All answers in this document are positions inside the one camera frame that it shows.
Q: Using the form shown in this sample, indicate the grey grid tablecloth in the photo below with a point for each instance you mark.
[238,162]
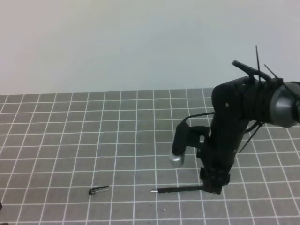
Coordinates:
[55,147]

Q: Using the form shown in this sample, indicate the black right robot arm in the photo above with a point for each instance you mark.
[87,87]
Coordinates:
[278,103]

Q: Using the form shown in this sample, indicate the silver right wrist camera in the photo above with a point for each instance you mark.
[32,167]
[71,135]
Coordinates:
[179,145]

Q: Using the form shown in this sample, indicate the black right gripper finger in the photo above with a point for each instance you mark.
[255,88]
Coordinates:
[207,177]
[223,179]

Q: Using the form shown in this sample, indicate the black pen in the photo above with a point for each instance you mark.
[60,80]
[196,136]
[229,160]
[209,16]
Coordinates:
[177,189]

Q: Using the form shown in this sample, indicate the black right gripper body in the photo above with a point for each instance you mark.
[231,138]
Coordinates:
[234,106]

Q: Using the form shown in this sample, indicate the black pen cap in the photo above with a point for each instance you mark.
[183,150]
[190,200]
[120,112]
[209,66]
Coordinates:
[96,189]

